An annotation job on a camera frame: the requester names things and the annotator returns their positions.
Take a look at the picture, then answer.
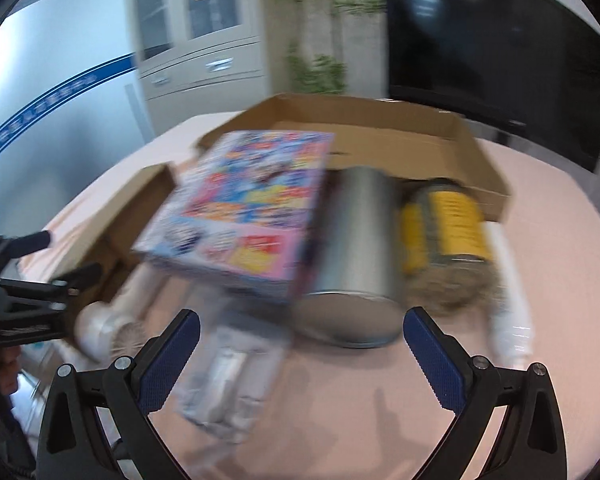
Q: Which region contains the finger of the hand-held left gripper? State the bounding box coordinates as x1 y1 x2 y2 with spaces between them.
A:
0 261 103 311
0 230 53 267

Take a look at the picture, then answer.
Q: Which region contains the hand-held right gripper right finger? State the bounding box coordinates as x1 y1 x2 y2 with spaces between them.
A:
402 306 567 480

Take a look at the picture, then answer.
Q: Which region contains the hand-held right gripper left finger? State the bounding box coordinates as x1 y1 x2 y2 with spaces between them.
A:
34 308 201 480

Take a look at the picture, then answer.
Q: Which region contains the blue stapler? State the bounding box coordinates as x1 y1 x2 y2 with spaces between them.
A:
175 285 293 443

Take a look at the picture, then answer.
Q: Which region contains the silver metal can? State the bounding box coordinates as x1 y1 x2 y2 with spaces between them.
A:
295 166 406 350

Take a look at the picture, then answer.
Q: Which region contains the yellow label jar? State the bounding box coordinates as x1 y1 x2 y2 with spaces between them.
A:
399 177 506 316

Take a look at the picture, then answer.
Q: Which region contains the colourful printed box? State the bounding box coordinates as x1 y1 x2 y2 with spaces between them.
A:
132 130 336 306

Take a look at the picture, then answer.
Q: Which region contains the brown cardboard box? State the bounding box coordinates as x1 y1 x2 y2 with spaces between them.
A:
62 92 513 361

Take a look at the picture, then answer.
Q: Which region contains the person's left hand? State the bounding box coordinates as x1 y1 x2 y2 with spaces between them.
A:
0 345 25 397

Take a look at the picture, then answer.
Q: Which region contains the white handheld fan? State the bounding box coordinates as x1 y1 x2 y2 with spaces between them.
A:
75 265 171 363

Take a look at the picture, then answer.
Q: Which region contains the white tube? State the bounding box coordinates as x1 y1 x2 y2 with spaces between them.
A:
482 220 536 361

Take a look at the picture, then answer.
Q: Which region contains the dark clothing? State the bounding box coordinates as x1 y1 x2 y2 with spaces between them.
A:
0 375 37 480

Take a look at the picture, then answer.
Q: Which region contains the grey glass-door cabinet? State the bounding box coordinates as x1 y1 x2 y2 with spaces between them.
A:
125 0 268 138

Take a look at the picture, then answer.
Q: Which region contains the black flat screen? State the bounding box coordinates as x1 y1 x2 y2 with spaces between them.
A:
382 0 600 173

